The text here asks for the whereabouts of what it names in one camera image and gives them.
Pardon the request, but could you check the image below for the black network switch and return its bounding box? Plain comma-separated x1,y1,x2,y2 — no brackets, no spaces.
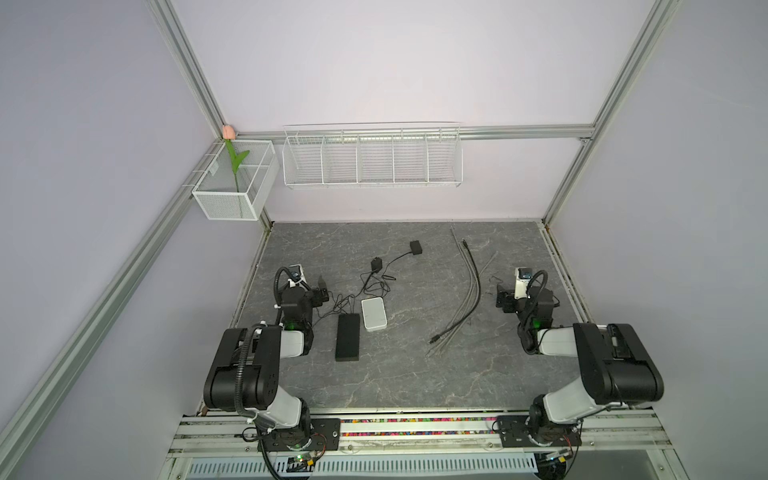
334,314,361,362

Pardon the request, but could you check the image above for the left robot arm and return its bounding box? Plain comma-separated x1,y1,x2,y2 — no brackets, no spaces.
203,264,340,453

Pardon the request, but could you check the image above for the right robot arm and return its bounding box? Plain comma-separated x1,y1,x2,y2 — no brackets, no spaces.
492,268,665,448

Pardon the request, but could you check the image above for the white router box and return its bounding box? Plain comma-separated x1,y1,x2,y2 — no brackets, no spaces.
361,297,388,332

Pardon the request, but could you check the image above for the black power adapter with prongs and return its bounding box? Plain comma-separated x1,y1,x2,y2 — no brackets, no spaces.
370,257,383,273

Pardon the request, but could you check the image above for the white mesh corner basket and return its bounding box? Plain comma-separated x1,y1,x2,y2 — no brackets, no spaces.
192,140,279,221

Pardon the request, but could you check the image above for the black cube power adapter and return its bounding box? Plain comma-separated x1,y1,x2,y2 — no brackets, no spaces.
410,240,423,255

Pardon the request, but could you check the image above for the artificial tulip flower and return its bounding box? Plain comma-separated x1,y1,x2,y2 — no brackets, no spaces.
221,125,250,192

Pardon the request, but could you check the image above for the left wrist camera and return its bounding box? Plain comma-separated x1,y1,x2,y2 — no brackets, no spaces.
287,264,305,284

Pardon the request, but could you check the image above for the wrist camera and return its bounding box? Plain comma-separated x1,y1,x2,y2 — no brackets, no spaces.
514,267,534,299
287,264,305,284

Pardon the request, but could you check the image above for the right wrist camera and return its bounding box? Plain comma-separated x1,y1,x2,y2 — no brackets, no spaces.
514,267,534,299

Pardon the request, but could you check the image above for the grey ethernet cable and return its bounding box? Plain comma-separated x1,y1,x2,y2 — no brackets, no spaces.
427,227,481,352
431,251,499,355

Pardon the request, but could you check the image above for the thin black adapter cable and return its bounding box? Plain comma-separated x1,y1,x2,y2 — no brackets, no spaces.
314,250,415,325

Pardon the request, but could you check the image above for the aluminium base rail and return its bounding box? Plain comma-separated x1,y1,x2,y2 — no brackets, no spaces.
167,409,673,460

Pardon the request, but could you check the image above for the white wire shelf basket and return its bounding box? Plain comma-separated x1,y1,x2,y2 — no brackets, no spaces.
282,123,464,188

